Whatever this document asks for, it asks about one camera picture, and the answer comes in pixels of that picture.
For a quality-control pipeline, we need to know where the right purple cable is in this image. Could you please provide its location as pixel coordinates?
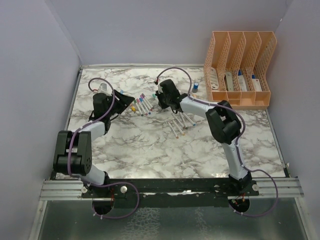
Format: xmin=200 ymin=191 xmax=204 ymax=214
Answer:
xmin=154 ymin=66 xmax=280 ymax=218

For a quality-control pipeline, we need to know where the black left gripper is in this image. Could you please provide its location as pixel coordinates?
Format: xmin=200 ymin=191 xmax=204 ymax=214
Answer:
xmin=105 ymin=89 xmax=134 ymax=118

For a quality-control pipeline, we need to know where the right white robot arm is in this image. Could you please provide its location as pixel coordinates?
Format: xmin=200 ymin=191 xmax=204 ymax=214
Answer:
xmin=155 ymin=79 xmax=252 ymax=196

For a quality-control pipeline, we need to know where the light blue capped marker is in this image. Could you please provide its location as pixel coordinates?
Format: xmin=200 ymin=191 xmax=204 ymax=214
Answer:
xmin=182 ymin=112 xmax=196 ymax=126

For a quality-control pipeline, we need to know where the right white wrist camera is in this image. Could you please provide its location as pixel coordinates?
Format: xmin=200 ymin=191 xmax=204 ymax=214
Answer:
xmin=155 ymin=84 xmax=163 ymax=94

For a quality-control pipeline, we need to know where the white printed card package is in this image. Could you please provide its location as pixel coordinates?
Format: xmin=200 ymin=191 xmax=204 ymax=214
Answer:
xmin=209 ymin=67 xmax=220 ymax=91

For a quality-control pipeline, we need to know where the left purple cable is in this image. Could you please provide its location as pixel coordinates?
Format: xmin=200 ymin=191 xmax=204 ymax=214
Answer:
xmin=66 ymin=77 xmax=140 ymax=221

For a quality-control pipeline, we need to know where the peach capped marker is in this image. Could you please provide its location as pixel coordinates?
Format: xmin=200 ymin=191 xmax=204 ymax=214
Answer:
xmin=172 ymin=120 xmax=185 ymax=136

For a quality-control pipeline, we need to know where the purple capped marker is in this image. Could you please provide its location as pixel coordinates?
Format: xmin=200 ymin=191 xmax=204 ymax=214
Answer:
xmin=140 ymin=93 xmax=153 ymax=111

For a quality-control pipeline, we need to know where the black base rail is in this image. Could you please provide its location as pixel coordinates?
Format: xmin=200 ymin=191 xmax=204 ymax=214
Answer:
xmin=81 ymin=178 xmax=259 ymax=209

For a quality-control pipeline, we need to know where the purple cable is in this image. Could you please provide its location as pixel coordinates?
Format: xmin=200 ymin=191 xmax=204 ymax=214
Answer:
xmin=66 ymin=77 xmax=140 ymax=221
xmin=154 ymin=66 xmax=280 ymax=218

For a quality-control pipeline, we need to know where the white blue box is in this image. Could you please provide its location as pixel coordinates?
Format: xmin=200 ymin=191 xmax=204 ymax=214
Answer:
xmin=238 ymin=70 xmax=248 ymax=92

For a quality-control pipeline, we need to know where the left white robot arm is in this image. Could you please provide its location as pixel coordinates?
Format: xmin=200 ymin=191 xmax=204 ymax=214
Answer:
xmin=53 ymin=90 xmax=135 ymax=198

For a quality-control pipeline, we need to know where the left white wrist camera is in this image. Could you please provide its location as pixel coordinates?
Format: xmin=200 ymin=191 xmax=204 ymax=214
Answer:
xmin=98 ymin=82 xmax=109 ymax=95

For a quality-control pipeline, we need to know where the white red box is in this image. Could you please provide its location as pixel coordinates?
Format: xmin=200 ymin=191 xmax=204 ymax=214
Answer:
xmin=251 ymin=74 xmax=262 ymax=92

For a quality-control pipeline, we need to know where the aluminium frame rail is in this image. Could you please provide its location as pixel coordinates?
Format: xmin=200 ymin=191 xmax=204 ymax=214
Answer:
xmin=40 ymin=177 xmax=304 ymax=201

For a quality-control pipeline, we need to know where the peach plastic desk organizer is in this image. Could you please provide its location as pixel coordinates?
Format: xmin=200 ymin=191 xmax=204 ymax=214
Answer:
xmin=203 ymin=31 xmax=277 ymax=110

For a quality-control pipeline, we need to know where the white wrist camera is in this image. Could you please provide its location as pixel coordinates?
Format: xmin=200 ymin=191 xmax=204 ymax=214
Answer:
xmin=98 ymin=82 xmax=109 ymax=95
xmin=155 ymin=84 xmax=163 ymax=94

